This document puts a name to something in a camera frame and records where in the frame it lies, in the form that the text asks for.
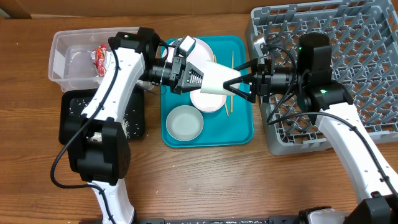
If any left wooden chopstick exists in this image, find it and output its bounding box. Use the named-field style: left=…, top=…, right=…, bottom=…
left=213, top=54, right=229, bottom=117

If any white shallow bowl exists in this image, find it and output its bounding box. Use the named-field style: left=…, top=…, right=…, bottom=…
left=190, top=90, right=226, bottom=113

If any grey bowl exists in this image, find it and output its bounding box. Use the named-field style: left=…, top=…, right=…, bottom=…
left=165, top=105, right=204, bottom=141

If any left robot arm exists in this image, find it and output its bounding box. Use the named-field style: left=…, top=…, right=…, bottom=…
left=62, top=27, right=203, bottom=223

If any wooden chopstick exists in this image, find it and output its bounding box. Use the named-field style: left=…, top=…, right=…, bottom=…
left=230, top=51, right=234, bottom=114
left=213, top=54, right=229, bottom=117

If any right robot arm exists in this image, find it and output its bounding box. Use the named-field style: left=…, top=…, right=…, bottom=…
left=223, top=32, right=397, bottom=223

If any grey dishwasher rack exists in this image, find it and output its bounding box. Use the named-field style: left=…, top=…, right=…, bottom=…
left=246, top=1, right=397, bottom=143

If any white rice pile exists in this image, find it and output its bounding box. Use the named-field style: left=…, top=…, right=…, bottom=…
left=70, top=98, right=141, bottom=142

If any large white plate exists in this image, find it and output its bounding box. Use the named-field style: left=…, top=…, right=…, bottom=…
left=167, top=38, right=214, bottom=70

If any teal serving tray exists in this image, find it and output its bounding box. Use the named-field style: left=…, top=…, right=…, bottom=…
left=160, top=35, right=254, bottom=148

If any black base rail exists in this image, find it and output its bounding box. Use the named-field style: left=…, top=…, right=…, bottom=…
left=79, top=215, right=355, bottom=224

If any white cup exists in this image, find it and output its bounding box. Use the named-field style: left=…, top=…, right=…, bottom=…
left=200, top=61, right=241, bottom=96

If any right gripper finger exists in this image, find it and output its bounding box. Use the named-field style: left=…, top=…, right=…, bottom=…
left=234, top=58, right=258, bottom=74
left=223, top=74, right=252, bottom=101

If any red snack wrapper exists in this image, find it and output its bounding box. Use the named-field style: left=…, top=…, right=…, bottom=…
left=91, top=44, right=108, bottom=77

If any black rectangular tray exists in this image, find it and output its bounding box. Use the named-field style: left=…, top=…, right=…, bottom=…
left=58, top=88, right=145, bottom=144

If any clear plastic waste bin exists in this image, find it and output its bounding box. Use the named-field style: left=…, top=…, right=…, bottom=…
left=48, top=27, right=139, bottom=92

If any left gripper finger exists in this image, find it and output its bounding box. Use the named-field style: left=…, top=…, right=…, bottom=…
left=183, top=62, right=204, bottom=82
left=180, top=79, right=201, bottom=93

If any right wooden chopstick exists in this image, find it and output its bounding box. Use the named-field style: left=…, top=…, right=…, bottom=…
left=230, top=51, right=234, bottom=114

